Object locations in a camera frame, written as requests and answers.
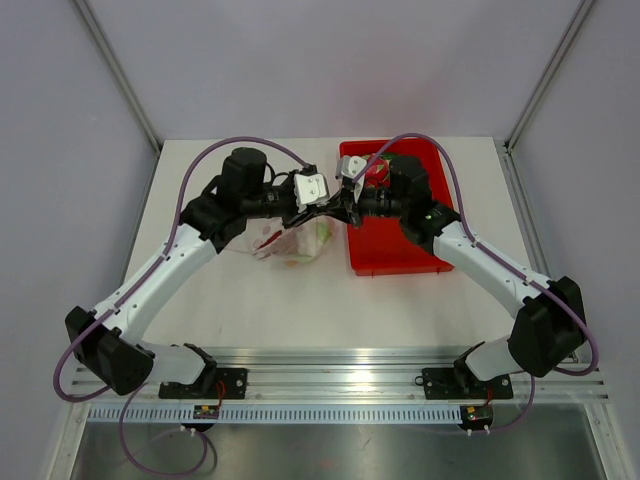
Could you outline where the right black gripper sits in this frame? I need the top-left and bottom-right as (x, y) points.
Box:
(321, 184), (409, 229)

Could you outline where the clear zip top bag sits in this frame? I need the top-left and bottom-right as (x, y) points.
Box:
(226, 217), (336, 268)

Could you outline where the white cauliflower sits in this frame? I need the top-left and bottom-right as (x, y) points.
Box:
(285, 219), (334, 266)

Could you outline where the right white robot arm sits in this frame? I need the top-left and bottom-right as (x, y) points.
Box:
(336, 156), (587, 396)

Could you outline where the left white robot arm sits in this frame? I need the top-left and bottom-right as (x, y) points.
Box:
(65, 147), (328, 398)

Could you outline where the pink dragon fruit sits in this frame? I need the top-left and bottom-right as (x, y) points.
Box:
(364, 153), (396, 188)

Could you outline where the red plastic tray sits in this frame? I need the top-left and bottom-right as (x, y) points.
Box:
(346, 138), (453, 276)

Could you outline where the left small circuit board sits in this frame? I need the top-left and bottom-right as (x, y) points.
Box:
(193, 405), (220, 420)

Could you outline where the small circuit board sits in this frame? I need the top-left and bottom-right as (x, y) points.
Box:
(193, 405), (220, 420)
(459, 404), (494, 436)

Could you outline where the right small circuit board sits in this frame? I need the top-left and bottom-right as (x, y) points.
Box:
(459, 404), (494, 436)

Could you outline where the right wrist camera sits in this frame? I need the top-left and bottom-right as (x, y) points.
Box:
(335, 155), (367, 201)

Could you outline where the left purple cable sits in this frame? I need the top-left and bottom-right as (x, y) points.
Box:
(52, 136), (316, 475)

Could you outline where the aluminium mounting rail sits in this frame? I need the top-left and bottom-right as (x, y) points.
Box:
(67, 347), (610, 405)

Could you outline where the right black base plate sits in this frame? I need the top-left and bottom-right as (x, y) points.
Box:
(414, 367), (514, 400)

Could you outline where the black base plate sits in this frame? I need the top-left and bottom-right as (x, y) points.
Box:
(158, 367), (248, 400)
(414, 367), (514, 400)

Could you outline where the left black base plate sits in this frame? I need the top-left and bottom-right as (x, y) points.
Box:
(158, 367), (248, 400)

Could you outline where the left aluminium frame post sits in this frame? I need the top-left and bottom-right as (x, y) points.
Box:
(69, 0), (163, 158)

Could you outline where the aluminium frame post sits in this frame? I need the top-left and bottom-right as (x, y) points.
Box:
(69, 0), (163, 158)
(504, 0), (598, 154)

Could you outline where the right aluminium frame post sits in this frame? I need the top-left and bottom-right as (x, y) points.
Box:
(504, 0), (598, 154)

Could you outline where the white slotted cable duct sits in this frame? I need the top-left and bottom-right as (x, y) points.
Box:
(88, 403), (461, 425)

